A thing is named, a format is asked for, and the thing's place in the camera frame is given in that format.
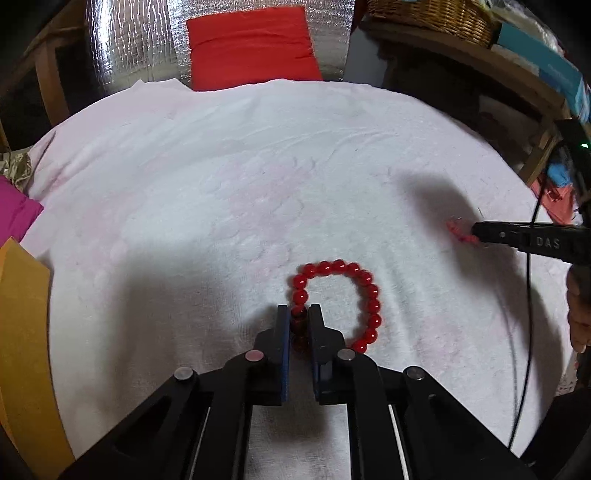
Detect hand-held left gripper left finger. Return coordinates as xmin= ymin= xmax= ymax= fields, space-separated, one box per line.
xmin=58 ymin=305 xmax=291 ymax=480

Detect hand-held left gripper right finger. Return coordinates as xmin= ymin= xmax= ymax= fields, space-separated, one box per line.
xmin=308 ymin=304 xmax=539 ymax=480

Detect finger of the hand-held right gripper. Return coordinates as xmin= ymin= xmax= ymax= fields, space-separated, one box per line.
xmin=472 ymin=220 xmax=529 ymax=254

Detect small red string bracelet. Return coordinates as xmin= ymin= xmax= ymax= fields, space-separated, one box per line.
xmin=447 ymin=220 xmax=481 ymax=245

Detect red bead bracelet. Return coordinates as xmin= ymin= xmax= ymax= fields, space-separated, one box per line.
xmin=290 ymin=259 xmax=382 ymax=355

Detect person's right hand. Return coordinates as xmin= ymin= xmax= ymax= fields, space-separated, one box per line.
xmin=567 ymin=268 xmax=591 ymax=354

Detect red cloth pile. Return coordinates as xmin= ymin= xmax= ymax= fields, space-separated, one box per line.
xmin=531 ymin=175 xmax=578 ymax=227

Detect teal box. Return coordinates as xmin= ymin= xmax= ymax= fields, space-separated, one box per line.
xmin=496 ymin=22 xmax=591 ymax=123

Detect wooden shelf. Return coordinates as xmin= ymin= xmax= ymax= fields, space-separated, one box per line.
xmin=360 ymin=21 xmax=578 ymax=185

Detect white textured blanket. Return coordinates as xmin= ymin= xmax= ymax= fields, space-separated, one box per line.
xmin=21 ymin=78 xmax=578 ymax=462

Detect clear plastic bags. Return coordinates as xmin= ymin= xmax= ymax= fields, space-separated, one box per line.
xmin=485 ymin=0 xmax=568 ymax=56

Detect wicker basket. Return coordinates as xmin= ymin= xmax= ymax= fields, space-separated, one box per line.
xmin=367 ymin=0 xmax=502 ymax=49

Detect pink cushion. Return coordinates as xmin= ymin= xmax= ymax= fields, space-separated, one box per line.
xmin=0 ymin=174 xmax=44 ymax=243

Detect red cushion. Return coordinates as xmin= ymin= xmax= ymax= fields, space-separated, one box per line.
xmin=186 ymin=6 xmax=323 ymax=92

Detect gold fabric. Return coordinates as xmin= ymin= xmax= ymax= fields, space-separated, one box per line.
xmin=0 ymin=150 xmax=33 ymax=190

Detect silver foil sheet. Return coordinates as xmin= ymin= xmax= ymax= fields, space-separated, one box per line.
xmin=88 ymin=0 xmax=356 ymax=95

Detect wooden chair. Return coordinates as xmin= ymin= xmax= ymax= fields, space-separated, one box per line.
xmin=0 ymin=0 xmax=93 ymax=153

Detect black cable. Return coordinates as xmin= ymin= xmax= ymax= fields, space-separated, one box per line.
xmin=508 ymin=138 xmax=573 ymax=450

